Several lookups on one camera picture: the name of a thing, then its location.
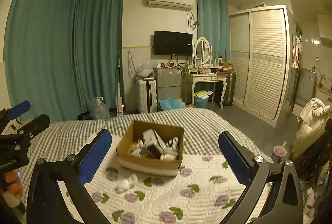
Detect white plush toy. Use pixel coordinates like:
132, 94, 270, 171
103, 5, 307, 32
166, 136, 179, 152

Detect small white soft toy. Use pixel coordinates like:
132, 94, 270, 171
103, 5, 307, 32
114, 173, 138, 194

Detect hand holding left gripper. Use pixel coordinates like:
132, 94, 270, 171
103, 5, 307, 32
1, 169, 24, 199

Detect drink cup with straw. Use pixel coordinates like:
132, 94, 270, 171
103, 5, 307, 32
271, 141, 287, 163

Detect clear water jug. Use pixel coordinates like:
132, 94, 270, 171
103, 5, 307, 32
89, 96, 110, 119

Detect white floral quilt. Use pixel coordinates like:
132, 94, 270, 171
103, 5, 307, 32
85, 134, 245, 223

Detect open cardboard box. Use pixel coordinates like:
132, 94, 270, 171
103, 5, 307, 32
116, 120, 184, 177

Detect grey checkered bedsheet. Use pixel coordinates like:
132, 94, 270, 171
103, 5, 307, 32
21, 108, 261, 191

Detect dark suitcase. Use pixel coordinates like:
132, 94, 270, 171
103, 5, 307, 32
223, 73, 236, 106

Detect large teal curtain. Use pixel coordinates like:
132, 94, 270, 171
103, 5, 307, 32
4, 0, 123, 121

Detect blue waste basket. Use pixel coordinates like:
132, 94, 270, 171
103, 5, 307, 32
194, 96, 209, 108

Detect white suitcase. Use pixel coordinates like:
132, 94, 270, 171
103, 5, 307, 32
136, 78, 157, 113

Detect blue plastic bag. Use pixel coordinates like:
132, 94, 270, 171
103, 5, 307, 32
157, 98, 186, 111

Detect white jacket on chair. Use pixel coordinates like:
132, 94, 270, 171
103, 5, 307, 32
292, 98, 331, 159

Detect white dressing table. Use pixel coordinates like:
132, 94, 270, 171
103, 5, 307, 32
181, 72, 227, 109

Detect grey mini fridge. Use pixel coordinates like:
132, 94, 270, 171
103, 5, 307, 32
154, 67, 182, 100

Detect oval vanity mirror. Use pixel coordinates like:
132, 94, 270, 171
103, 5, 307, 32
192, 37, 213, 65

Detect white sliding wardrobe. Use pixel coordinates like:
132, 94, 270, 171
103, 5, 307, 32
229, 5, 295, 127

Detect narrow teal curtain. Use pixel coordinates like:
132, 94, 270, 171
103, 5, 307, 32
196, 0, 230, 61

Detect white air conditioner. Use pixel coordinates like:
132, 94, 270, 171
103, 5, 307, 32
148, 0, 195, 11

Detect black wall television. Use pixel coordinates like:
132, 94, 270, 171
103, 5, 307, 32
154, 31, 192, 56

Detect white wall cabinets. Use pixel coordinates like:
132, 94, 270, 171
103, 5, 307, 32
317, 13, 332, 40

